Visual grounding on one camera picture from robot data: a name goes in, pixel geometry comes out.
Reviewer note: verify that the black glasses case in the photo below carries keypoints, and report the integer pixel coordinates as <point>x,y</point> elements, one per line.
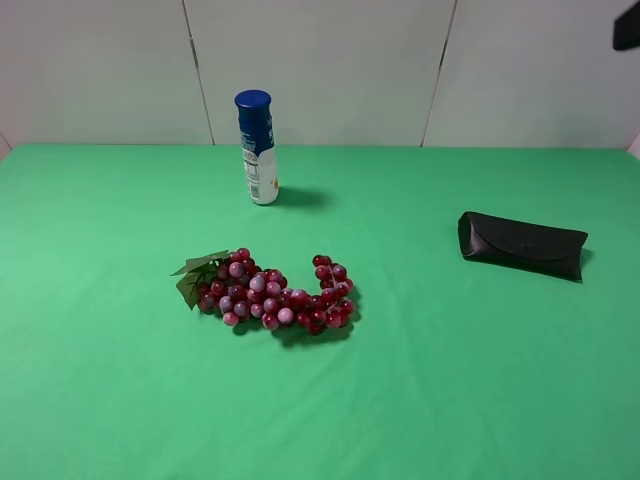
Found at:
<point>509,243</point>

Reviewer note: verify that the bunch of red grapes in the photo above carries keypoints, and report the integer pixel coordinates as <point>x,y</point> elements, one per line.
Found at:
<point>232,286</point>

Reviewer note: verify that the white bottle with blue cap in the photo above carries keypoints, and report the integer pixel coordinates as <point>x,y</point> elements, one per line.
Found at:
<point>258,145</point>

